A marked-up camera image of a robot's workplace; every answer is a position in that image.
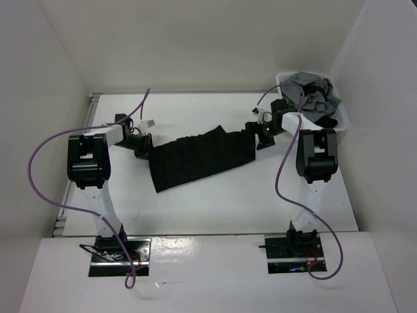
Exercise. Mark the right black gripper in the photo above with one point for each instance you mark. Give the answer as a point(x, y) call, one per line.
point(263, 143)

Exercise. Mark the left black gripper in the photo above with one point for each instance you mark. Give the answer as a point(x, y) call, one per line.
point(146, 150)

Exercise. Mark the black skirt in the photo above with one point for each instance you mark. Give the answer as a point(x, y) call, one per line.
point(192, 158)

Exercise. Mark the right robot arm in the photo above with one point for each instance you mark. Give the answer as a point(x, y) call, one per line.
point(316, 161)

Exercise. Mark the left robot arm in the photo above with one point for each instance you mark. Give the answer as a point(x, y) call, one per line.
point(89, 167)

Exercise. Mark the white plastic basket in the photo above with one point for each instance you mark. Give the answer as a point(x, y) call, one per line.
point(340, 115)

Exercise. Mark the black garment in basket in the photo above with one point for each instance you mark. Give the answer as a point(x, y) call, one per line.
point(325, 123)

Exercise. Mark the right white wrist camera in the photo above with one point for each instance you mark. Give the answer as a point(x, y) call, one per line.
point(263, 116)

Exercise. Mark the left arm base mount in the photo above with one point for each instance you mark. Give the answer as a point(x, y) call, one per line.
point(137, 257)

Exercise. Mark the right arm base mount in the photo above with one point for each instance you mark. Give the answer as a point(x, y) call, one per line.
point(285, 257)

